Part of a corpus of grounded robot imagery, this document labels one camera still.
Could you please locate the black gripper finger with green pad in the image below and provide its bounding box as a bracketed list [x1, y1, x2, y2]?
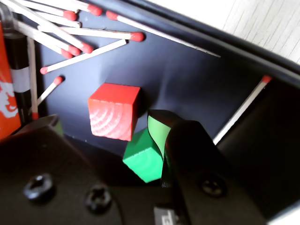
[147, 109, 267, 225]
[0, 114, 122, 225]

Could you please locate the green wooden cube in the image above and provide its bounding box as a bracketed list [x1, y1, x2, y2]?
[122, 127, 165, 184]

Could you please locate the red wooden cube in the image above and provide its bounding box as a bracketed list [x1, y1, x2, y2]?
[88, 82, 141, 142]

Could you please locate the black box tray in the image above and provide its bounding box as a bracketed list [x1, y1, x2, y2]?
[0, 0, 300, 225]

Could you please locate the black open box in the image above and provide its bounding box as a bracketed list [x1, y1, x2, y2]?
[126, 0, 300, 78]

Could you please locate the red-tipped wooden match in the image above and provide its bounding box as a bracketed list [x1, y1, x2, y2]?
[28, 75, 65, 115]
[46, 0, 104, 16]
[14, 0, 78, 22]
[37, 25, 145, 42]
[27, 37, 39, 120]
[13, 20, 82, 56]
[30, 10, 82, 28]
[0, 0, 94, 54]
[212, 75, 273, 145]
[105, 10, 221, 58]
[23, 30, 74, 60]
[39, 39, 128, 75]

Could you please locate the orange matchbox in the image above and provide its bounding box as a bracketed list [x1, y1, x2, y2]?
[0, 22, 32, 141]

